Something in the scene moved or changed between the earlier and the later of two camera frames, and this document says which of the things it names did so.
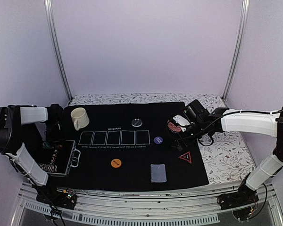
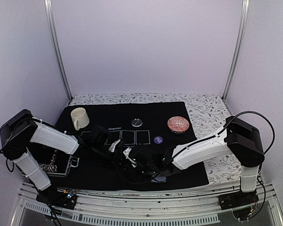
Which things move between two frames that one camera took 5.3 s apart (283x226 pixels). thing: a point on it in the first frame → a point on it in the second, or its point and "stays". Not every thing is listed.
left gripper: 48,138 → 115,161
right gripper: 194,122 → 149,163
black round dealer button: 137,123 stays
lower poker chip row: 49,167 stays
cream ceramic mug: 80,118 stays
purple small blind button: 158,140 stays
